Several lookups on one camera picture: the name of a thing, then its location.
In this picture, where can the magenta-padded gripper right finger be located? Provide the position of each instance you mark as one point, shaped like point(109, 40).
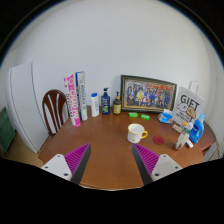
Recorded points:
point(148, 159)

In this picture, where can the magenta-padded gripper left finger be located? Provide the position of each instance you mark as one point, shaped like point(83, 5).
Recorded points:
point(77, 158)

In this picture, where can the clear green-labelled plastic bottle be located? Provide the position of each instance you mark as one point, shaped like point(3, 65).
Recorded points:
point(182, 138)

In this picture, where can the floral patterned pouch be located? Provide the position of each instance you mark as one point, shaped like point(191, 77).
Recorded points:
point(177, 127)

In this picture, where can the blue tissue pack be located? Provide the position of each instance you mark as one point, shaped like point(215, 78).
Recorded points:
point(165, 117)

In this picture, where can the white bottle with blue cap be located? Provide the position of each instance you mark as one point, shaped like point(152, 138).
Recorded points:
point(95, 106)

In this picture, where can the blue detergent bottle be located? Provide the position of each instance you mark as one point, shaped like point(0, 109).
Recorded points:
point(197, 130)

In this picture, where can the dark blue pump bottle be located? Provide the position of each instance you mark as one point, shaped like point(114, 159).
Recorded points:
point(105, 104)

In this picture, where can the amber yellow-labelled pump bottle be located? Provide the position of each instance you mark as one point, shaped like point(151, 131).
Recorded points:
point(117, 106)

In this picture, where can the white and green tube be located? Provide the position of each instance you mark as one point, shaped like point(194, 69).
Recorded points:
point(82, 96)

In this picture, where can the dark wooden chair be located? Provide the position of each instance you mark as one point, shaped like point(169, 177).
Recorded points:
point(48, 100)

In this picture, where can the framed group photo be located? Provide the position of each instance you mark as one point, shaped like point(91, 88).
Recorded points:
point(148, 94)

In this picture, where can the white radiator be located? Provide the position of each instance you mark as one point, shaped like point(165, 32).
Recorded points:
point(215, 152)

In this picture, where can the white printed paper gift bag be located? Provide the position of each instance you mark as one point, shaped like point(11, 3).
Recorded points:
point(188, 105)

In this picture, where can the white refrigerator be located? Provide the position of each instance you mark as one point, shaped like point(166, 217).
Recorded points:
point(25, 103)

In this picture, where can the green crate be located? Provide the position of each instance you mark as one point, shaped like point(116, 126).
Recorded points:
point(6, 131)

